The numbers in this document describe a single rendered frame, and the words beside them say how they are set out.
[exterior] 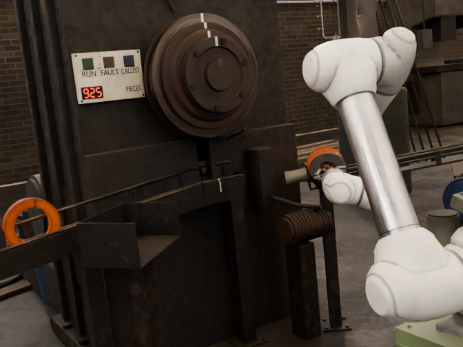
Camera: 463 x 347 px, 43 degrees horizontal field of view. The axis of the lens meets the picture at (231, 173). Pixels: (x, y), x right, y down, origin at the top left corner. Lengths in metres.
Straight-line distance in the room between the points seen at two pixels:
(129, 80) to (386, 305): 1.32
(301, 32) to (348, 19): 3.88
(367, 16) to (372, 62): 4.88
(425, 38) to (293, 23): 2.20
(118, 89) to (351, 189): 0.93
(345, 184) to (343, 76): 0.55
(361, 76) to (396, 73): 0.15
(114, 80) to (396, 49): 1.07
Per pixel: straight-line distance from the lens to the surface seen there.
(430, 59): 10.50
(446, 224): 2.33
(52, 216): 2.10
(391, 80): 1.71
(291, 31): 10.38
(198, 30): 2.26
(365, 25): 6.47
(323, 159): 2.45
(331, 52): 1.59
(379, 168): 1.52
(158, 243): 1.91
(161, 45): 2.21
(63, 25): 2.25
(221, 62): 2.22
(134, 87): 2.29
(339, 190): 2.02
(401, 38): 1.68
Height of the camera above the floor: 1.10
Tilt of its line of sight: 9 degrees down
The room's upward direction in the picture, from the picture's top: 6 degrees counter-clockwise
